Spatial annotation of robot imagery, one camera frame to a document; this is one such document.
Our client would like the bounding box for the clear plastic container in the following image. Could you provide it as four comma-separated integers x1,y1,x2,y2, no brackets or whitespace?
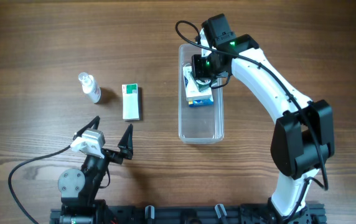
178,44,224,144

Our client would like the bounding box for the dark green round-label box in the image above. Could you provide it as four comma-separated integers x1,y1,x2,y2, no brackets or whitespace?
195,80,218,92

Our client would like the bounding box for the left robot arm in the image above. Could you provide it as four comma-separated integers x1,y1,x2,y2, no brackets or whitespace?
56,116,133,223

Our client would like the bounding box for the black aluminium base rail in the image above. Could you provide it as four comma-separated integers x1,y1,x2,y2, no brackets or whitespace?
49,203,327,224

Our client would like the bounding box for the white green medicine box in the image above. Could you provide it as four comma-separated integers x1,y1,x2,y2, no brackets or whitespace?
122,83,140,121

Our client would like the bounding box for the white spray bottle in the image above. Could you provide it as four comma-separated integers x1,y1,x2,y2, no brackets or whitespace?
78,72,101,103

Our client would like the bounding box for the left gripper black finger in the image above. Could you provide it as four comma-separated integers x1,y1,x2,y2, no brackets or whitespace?
73,116,100,140
118,124,133,160

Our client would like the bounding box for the white blue medicine box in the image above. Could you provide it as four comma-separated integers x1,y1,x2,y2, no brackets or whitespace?
182,64,212,101

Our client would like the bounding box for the blue VapoDrops box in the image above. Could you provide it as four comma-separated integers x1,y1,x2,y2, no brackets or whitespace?
188,96,214,107

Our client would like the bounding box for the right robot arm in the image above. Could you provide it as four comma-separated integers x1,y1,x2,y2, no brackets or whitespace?
192,14,335,223

